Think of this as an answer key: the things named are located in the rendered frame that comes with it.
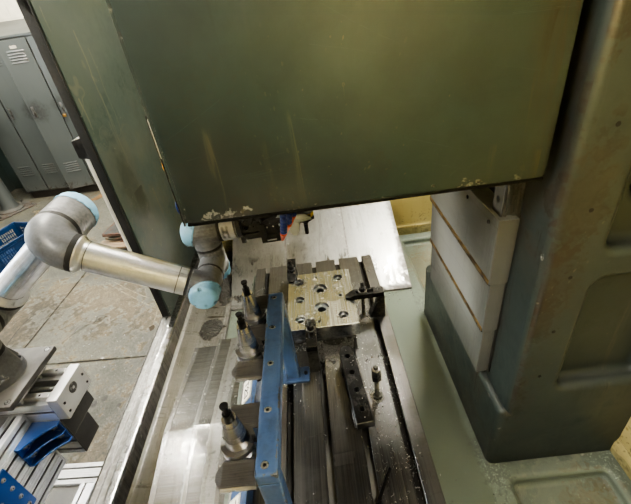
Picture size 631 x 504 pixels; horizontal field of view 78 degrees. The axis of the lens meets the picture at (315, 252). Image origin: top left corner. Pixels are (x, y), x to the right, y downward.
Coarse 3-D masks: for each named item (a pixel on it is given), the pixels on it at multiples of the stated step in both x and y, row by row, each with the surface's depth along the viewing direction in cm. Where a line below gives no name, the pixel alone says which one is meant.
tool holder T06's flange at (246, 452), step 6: (246, 426) 72; (252, 432) 70; (252, 438) 71; (252, 444) 69; (222, 450) 68; (228, 450) 68; (246, 450) 68; (252, 450) 69; (228, 456) 67; (234, 456) 67; (240, 456) 67; (246, 456) 68; (252, 456) 69
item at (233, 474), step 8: (224, 464) 67; (232, 464) 67; (240, 464) 67; (248, 464) 67; (216, 472) 66; (224, 472) 66; (232, 472) 66; (240, 472) 66; (248, 472) 65; (216, 480) 65; (224, 480) 65; (232, 480) 65; (240, 480) 64; (248, 480) 64; (224, 488) 64; (232, 488) 64; (240, 488) 64; (248, 488) 63; (256, 488) 64
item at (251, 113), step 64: (128, 0) 51; (192, 0) 52; (256, 0) 52; (320, 0) 52; (384, 0) 53; (448, 0) 53; (512, 0) 53; (576, 0) 54; (128, 64) 56; (192, 64) 56; (256, 64) 56; (320, 64) 57; (384, 64) 57; (448, 64) 58; (512, 64) 58; (192, 128) 61; (256, 128) 61; (320, 128) 62; (384, 128) 62; (448, 128) 63; (512, 128) 63; (192, 192) 67; (256, 192) 67; (320, 192) 68; (384, 192) 69; (448, 192) 70
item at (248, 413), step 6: (258, 402) 77; (234, 408) 76; (240, 408) 76; (246, 408) 76; (252, 408) 76; (258, 408) 75; (240, 414) 75; (246, 414) 75; (252, 414) 74; (258, 414) 74; (240, 420) 74; (246, 420) 74; (252, 420) 73; (258, 420) 73; (252, 426) 73
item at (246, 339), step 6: (246, 324) 84; (240, 330) 83; (246, 330) 84; (240, 336) 84; (246, 336) 84; (252, 336) 85; (240, 342) 85; (246, 342) 85; (252, 342) 85; (240, 348) 86; (246, 348) 85; (252, 348) 86; (246, 354) 86
